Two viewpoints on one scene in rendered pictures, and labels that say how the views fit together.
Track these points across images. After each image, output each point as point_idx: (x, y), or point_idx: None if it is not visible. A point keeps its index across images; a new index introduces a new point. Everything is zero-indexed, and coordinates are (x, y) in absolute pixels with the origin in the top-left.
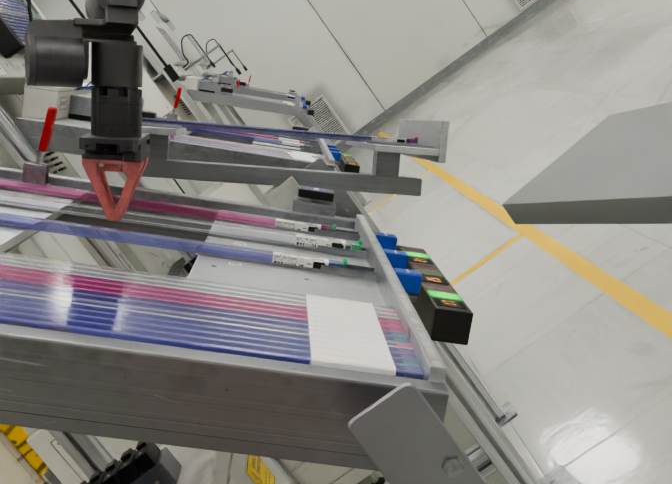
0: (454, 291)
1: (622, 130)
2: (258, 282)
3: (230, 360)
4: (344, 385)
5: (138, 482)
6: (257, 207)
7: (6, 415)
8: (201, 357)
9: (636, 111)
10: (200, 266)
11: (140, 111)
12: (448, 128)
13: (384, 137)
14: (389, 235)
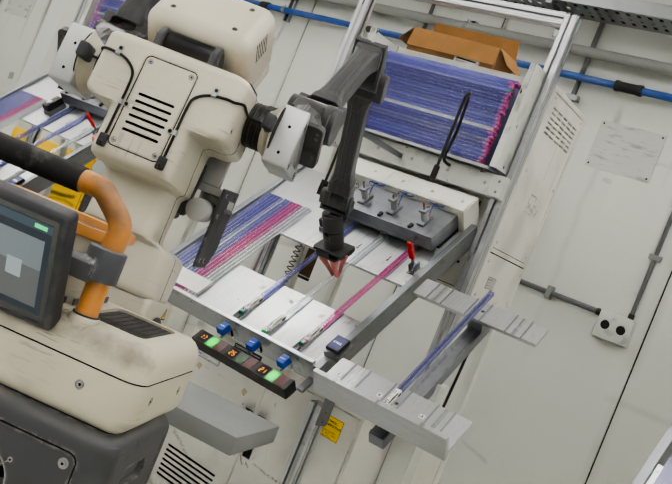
0: (214, 348)
1: (204, 411)
2: (239, 284)
3: (177, 247)
4: None
5: None
6: (351, 331)
7: None
8: (182, 244)
9: (204, 419)
10: (262, 277)
11: (325, 240)
12: (313, 374)
13: (390, 394)
14: (280, 358)
